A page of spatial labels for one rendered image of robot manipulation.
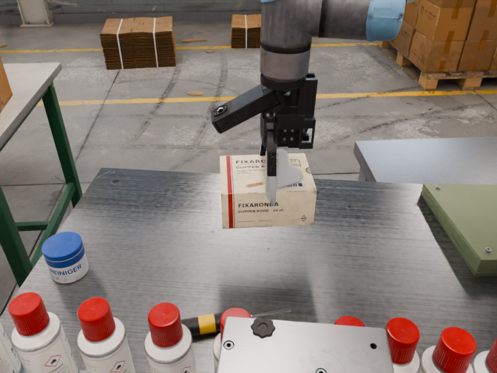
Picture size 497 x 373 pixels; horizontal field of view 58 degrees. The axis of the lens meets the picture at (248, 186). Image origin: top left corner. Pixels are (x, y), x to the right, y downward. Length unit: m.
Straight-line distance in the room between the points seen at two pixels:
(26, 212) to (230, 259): 1.85
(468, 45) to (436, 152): 2.79
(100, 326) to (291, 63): 0.43
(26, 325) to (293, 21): 0.49
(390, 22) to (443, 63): 3.37
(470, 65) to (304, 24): 3.54
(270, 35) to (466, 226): 0.58
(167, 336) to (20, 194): 2.35
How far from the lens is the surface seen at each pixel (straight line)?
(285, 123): 0.70
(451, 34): 3.96
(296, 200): 0.75
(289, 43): 0.66
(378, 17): 0.65
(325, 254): 0.92
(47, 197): 2.69
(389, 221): 1.03
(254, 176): 0.78
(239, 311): 0.48
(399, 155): 1.28
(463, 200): 1.10
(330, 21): 0.65
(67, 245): 0.89
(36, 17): 6.16
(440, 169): 1.26
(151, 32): 4.28
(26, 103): 1.82
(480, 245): 0.97
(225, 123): 0.71
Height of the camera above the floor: 1.45
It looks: 35 degrees down
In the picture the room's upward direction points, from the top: straight up
